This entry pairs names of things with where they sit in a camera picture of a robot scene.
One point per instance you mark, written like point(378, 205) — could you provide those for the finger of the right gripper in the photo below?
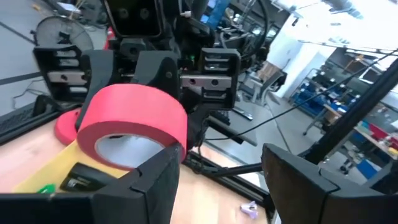
point(158, 70)
point(96, 71)

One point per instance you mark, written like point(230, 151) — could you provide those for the red tape roll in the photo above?
point(133, 109)

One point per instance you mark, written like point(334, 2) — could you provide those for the red storage bin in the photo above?
point(377, 132)

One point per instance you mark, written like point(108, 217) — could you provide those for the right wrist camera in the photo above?
point(133, 18)

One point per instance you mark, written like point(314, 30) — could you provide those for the black stapler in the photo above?
point(84, 177)

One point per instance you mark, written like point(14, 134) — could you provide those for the wooden workbench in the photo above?
point(329, 107)

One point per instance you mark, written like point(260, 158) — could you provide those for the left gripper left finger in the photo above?
point(109, 208)

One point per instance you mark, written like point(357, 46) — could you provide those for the green staple remover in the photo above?
point(46, 188)

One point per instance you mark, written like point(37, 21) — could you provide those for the yellow translucent plastic bin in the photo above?
point(46, 171)

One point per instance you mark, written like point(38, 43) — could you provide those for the grey office chair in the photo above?
point(270, 82)

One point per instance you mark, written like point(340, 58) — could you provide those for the black floor fan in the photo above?
point(62, 31)

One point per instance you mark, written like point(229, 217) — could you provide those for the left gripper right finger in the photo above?
point(311, 202)

